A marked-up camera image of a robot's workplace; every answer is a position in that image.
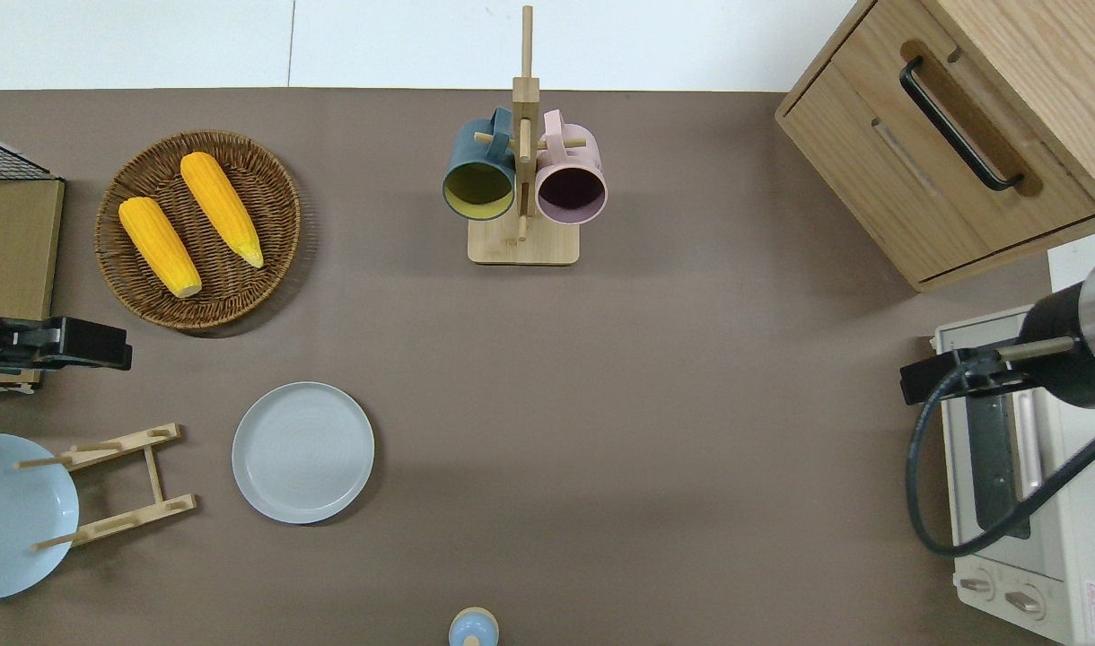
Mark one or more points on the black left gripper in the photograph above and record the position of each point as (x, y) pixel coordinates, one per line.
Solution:
(27, 345)

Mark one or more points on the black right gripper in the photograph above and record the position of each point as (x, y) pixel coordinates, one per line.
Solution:
(996, 375)

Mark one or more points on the gray round plate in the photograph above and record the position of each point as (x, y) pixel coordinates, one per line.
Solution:
(302, 453)

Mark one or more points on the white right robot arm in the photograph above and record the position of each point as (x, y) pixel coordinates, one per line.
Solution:
(1077, 359)

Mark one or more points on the wooden plate rack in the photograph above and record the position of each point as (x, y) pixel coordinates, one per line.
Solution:
(155, 475)

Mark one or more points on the light blue plate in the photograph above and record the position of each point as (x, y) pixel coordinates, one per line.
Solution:
(9, 520)

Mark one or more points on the yellow corn cob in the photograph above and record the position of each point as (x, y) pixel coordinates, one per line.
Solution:
(159, 247)
(220, 206)

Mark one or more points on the brown wicker basket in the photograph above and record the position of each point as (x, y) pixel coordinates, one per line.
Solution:
(224, 289)

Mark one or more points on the silver oven knob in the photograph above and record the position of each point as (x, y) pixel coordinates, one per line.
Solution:
(978, 585)
(1025, 601)

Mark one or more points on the wooden drawer cabinet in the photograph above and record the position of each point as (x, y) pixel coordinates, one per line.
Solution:
(871, 179)

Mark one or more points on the white toaster oven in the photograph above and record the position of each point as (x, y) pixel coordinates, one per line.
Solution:
(1077, 538)

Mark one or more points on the pink mug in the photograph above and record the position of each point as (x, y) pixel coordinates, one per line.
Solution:
(579, 152)

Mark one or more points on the dark teal mug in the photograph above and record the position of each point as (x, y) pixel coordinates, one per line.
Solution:
(476, 157)

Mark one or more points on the wooden mug tree stand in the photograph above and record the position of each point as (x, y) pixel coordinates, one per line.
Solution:
(522, 247)

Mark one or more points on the blue round button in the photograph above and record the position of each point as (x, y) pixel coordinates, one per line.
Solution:
(473, 628)

